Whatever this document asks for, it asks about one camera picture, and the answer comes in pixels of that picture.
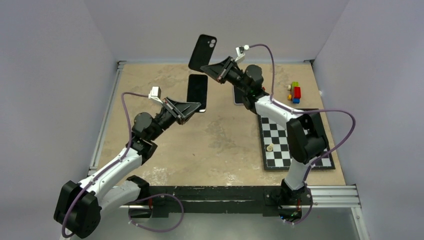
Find colourful toy brick car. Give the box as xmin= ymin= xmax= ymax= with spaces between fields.
xmin=287 ymin=81 xmax=302 ymax=104

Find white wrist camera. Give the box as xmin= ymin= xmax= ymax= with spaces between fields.
xmin=234 ymin=45 xmax=250 ymax=64
xmin=148 ymin=86 xmax=162 ymax=104

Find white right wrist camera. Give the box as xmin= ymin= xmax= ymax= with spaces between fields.
xmin=234 ymin=45 xmax=250 ymax=64

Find black smartphone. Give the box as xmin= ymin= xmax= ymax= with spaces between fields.
xmin=186 ymin=74 xmax=208 ymax=113

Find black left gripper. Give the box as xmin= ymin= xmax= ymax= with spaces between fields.
xmin=148 ymin=96 xmax=201 ymax=141

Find phone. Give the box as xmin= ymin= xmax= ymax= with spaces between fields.
xmin=232 ymin=86 xmax=244 ymax=105

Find black phone case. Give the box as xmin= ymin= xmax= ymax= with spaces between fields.
xmin=188 ymin=34 xmax=217 ymax=73

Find black white chessboard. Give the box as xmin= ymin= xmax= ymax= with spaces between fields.
xmin=257 ymin=108 xmax=336 ymax=172

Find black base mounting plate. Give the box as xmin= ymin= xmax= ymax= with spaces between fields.
xmin=134 ymin=185 xmax=313 ymax=220

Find white chess piece left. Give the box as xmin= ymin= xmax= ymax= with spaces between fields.
xmin=266 ymin=143 xmax=274 ymax=152

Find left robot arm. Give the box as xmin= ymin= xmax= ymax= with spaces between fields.
xmin=53 ymin=97 xmax=202 ymax=239

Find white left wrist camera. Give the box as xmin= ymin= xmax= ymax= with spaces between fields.
xmin=148 ymin=86 xmax=162 ymax=104

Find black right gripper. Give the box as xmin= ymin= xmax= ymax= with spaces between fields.
xmin=200 ymin=56 xmax=250 ymax=94

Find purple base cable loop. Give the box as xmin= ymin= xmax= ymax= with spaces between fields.
xmin=128 ymin=193 xmax=185 ymax=233

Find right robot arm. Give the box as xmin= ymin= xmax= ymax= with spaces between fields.
xmin=200 ymin=56 xmax=329 ymax=204

